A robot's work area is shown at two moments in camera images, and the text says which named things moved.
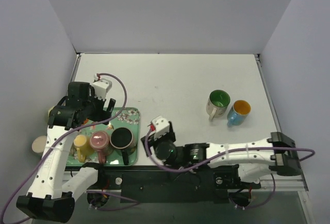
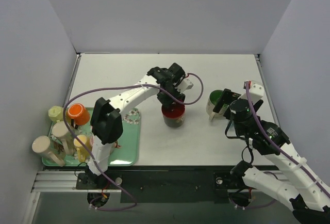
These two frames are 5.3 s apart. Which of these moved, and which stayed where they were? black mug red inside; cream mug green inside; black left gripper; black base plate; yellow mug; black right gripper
Moved: black right gripper; black left gripper; black mug red inside
Stayed: yellow mug; cream mug green inside; black base plate
